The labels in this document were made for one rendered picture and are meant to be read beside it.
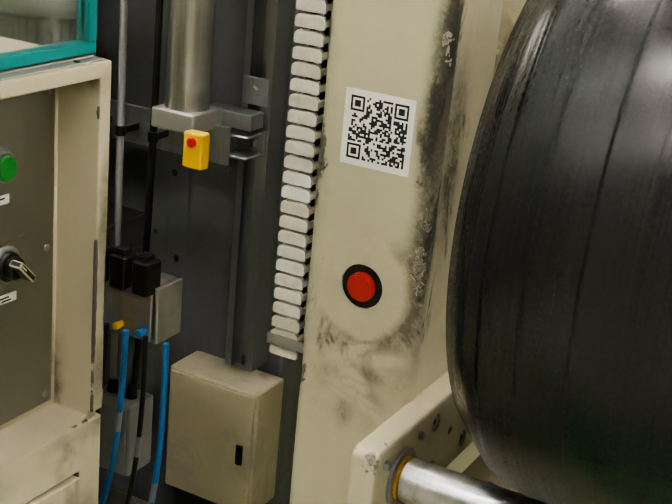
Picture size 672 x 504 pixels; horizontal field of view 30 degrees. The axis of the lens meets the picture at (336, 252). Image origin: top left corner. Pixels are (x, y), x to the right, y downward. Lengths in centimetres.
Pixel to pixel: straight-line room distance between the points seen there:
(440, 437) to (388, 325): 14
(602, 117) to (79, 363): 62
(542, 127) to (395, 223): 31
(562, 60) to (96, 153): 48
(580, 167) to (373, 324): 40
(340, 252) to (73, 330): 28
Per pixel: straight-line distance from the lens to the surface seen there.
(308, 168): 127
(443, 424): 132
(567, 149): 94
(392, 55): 119
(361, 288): 125
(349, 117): 122
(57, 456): 130
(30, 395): 131
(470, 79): 123
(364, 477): 119
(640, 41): 96
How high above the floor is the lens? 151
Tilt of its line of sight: 20 degrees down
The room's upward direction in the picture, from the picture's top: 5 degrees clockwise
